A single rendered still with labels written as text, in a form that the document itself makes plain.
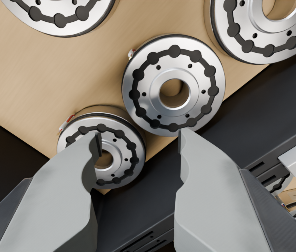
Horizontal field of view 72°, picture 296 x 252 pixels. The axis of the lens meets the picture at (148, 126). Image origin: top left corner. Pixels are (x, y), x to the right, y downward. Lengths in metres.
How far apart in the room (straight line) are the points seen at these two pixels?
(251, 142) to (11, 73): 0.25
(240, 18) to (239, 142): 0.10
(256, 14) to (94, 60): 0.15
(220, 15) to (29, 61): 0.19
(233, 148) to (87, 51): 0.17
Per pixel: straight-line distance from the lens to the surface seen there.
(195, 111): 0.21
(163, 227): 0.21
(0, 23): 0.26
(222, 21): 0.20
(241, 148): 0.19
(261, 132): 0.19
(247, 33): 0.21
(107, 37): 0.23
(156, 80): 0.19
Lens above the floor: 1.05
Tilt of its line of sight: 62 degrees down
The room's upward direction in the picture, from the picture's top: 179 degrees clockwise
